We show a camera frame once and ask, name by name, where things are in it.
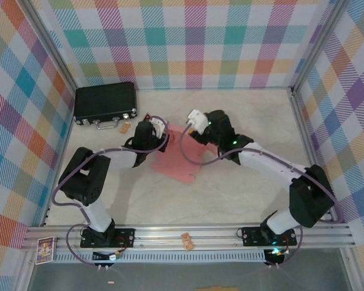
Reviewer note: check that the pink paper box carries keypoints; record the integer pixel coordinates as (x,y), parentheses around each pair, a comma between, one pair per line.
(173,163)

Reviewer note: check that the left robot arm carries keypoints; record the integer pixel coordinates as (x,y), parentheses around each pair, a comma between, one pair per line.
(88,179)

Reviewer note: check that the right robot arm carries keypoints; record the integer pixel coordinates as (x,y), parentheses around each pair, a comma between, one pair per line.
(270,165)

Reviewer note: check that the black triangular badge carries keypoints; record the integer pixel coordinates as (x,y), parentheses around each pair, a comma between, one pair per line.
(146,116)

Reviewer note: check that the small orange wooden block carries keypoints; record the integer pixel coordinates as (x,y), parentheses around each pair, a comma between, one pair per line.
(125,127)

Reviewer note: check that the black carrying case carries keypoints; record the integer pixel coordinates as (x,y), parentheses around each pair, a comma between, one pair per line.
(104,100)

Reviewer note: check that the orange printed wooden block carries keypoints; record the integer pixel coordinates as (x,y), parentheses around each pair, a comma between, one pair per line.
(187,241)

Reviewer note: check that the black wiring connector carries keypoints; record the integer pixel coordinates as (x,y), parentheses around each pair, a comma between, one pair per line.
(104,257)
(274,257)

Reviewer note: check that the colourful printed card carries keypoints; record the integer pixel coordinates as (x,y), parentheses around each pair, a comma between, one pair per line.
(45,251)

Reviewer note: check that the brown cardboard piece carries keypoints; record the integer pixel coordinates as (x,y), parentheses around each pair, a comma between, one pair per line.
(217,288)

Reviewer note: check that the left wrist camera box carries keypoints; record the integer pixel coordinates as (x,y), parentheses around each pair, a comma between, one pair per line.
(158,122)

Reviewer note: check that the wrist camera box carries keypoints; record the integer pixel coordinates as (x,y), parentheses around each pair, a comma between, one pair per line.
(158,122)
(197,119)

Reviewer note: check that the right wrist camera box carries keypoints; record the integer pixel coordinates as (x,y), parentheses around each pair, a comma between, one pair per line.
(197,119)

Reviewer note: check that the aluminium side rail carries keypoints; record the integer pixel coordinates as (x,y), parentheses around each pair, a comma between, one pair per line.
(303,127)
(67,133)

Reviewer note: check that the aluminium mounting rail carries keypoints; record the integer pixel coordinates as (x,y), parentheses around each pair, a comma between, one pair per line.
(170,235)

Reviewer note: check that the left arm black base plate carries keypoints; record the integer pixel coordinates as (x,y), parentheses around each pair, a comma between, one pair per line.
(124,238)

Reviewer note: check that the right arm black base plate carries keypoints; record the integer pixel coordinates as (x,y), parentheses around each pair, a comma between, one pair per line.
(251,236)

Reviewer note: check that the aluminium frame post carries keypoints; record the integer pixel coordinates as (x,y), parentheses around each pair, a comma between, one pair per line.
(317,45)
(52,45)

